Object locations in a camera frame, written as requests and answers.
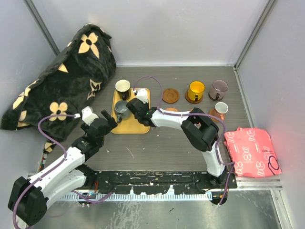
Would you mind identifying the woven rattan coaster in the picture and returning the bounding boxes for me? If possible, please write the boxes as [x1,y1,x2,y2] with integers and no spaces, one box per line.
[165,107,178,112]

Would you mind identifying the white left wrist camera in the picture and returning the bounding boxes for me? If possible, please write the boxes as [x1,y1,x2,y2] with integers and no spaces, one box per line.
[74,106,99,126]

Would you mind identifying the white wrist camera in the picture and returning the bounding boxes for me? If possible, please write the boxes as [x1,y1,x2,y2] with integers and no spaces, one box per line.
[132,88,150,104]
[74,106,99,126]

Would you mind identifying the pink patterned package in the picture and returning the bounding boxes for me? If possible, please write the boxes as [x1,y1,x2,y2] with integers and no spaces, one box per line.
[224,127,282,178]

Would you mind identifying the brown wooden saucer coaster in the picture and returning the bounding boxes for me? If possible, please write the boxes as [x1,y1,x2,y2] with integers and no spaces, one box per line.
[185,91,203,104]
[162,88,180,104]

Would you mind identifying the light wooden coaster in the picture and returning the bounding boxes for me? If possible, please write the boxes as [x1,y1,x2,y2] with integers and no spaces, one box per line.
[209,108,225,122]

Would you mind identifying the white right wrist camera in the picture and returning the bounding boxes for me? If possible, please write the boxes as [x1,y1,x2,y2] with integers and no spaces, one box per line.
[132,88,150,104]

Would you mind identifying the yellow serving tray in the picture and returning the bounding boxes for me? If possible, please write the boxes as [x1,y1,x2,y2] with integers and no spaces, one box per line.
[111,90,150,134]

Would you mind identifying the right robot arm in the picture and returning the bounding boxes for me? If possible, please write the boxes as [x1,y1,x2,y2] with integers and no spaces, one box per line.
[126,98,227,188]

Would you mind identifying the black floral plush blanket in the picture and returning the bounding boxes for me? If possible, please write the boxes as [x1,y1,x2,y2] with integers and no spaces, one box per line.
[0,23,116,142]

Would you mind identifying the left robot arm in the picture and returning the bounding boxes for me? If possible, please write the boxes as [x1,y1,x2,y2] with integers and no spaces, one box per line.
[8,106,118,229]

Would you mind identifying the pink mug white interior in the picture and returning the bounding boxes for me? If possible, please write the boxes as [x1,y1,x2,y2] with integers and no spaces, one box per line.
[213,102,229,121]

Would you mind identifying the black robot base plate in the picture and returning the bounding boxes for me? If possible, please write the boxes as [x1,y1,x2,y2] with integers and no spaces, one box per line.
[81,171,228,195]

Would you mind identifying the black mug cream interior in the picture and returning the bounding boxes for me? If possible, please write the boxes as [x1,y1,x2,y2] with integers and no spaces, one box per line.
[115,80,131,101]

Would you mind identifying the grey speckled round mug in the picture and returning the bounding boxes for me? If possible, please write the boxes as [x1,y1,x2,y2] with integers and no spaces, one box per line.
[114,100,131,123]

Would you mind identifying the white slotted cable duct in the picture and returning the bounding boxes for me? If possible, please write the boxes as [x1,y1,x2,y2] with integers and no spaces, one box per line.
[59,192,213,201]

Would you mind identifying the purple mug black handle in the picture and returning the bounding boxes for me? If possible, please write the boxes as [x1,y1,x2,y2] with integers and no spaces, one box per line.
[209,80,228,97]

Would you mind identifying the yellow mug black handle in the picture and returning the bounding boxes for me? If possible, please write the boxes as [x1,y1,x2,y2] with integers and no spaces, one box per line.
[188,81,205,100]

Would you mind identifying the dark wooden coaster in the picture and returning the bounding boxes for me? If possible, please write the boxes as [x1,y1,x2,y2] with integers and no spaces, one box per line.
[208,93,224,102]

